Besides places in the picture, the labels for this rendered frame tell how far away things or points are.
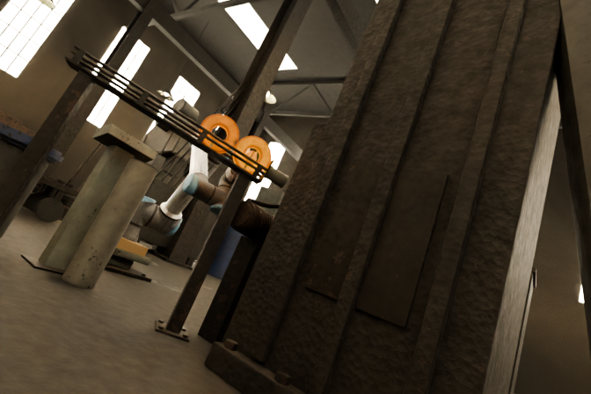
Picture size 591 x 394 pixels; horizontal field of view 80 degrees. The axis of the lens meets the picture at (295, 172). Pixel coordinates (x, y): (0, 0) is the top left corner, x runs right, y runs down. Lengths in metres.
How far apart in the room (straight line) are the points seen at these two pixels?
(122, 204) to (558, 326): 10.90
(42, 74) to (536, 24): 12.90
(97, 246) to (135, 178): 0.29
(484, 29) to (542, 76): 0.27
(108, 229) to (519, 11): 1.59
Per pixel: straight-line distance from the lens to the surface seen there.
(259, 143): 1.44
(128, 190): 1.56
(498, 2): 1.44
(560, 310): 11.58
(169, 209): 2.33
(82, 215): 1.71
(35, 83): 13.29
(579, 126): 1.11
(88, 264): 1.57
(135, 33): 10.12
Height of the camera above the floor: 0.30
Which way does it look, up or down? 17 degrees up
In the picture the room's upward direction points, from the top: 23 degrees clockwise
